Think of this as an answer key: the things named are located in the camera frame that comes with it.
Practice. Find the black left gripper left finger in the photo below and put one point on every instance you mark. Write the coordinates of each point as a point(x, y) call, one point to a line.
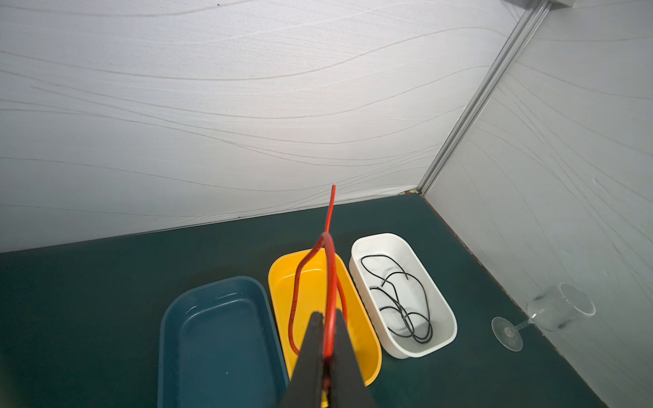
point(305, 388)

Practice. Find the blue plastic bin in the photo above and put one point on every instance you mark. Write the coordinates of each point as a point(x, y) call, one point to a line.
point(219, 347)

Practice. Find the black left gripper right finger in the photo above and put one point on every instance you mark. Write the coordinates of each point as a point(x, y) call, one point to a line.
point(347, 388)

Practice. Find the clear plastic lid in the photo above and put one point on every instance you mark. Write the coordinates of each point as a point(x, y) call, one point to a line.
point(506, 334)

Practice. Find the yellow plastic bin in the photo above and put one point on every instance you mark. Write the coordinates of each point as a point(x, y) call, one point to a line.
point(298, 289)

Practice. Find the white plastic bin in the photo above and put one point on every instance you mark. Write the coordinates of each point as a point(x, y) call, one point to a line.
point(409, 314)

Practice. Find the clear measuring cup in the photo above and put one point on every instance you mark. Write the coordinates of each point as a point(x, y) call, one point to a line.
point(560, 306)

